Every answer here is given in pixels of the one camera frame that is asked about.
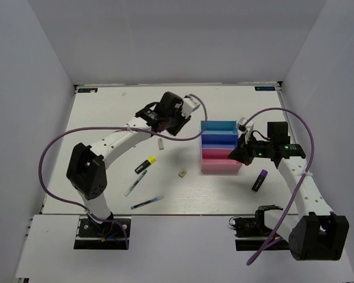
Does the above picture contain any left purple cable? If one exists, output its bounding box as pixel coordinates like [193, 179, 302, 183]
[38, 94, 209, 250]

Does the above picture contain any white long eraser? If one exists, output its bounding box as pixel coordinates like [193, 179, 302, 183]
[158, 139, 164, 150]

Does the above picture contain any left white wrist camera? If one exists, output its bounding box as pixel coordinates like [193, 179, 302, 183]
[181, 95, 200, 119]

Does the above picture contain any three-colour compartment box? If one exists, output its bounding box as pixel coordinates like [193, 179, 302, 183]
[200, 120, 242, 174]

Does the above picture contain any blue clear pen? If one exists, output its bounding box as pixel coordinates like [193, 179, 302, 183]
[130, 196, 164, 210]

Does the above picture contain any small beige eraser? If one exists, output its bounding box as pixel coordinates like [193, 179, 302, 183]
[178, 170, 187, 178]

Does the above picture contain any purple cap black highlighter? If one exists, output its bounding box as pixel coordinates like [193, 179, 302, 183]
[251, 170, 268, 192]

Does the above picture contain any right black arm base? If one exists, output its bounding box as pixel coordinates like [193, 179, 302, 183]
[228, 205, 298, 251]

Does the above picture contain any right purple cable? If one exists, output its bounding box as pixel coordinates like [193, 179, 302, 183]
[241, 107, 315, 266]

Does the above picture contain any yellow cap black highlighter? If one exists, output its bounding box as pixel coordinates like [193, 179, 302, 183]
[135, 156, 156, 174]

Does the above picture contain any blue corner label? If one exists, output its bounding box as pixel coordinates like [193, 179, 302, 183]
[254, 86, 276, 91]
[77, 88, 98, 93]

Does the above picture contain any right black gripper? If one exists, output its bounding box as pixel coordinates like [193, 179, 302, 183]
[228, 131, 273, 166]

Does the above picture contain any left blue corner label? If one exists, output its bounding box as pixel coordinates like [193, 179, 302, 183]
[77, 88, 98, 93]

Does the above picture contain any green clear pen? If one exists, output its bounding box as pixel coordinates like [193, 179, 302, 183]
[124, 170, 148, 197]

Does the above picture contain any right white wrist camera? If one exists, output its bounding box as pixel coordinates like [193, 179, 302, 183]
[237, 117, 254, 143]

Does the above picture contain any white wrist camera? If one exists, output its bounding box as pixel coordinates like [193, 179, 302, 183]
[237, 117, 254, 143]
[181, 95, 200, 119]

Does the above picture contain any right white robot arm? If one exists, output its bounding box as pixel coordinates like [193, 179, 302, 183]
[228, 118, 349, 261]

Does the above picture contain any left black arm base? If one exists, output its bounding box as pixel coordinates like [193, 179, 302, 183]
[74, 217, 131, 250]

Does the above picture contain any purple cable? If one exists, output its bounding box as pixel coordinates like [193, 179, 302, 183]
[241, 107, 315, 266]
[38, 94, 209, 250]

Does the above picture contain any right blue corner label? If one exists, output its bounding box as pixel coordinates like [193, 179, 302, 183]
[254, 86, 276, 91]

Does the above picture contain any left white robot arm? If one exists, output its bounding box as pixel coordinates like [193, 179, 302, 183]
[66, 91, 199, 235]

